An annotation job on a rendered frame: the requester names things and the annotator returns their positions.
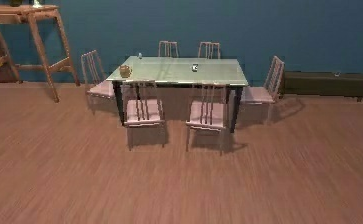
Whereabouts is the pink seat slatted chair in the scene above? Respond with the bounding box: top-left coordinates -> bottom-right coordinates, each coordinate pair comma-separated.
197,41 -> 222,60
80,49 -> 117,115
185,83 -> 228,156
122,79 -> 167,151
157,40 -> 180,58
239,55 -> 286,125

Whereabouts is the glass top dining table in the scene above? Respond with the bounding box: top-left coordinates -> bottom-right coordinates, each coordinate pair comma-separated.
106,55 -> 249,134

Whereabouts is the tan ceramic mug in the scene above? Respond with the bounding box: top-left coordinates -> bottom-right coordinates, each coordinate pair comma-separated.
118,64 -> 133,79

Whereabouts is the dark low bench cabinet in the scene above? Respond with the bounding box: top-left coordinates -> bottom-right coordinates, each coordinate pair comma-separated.
279,70 -> 363,103

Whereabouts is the brown wooden side table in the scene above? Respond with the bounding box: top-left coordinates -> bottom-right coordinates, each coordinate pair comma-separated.
0,4 -> 81,104

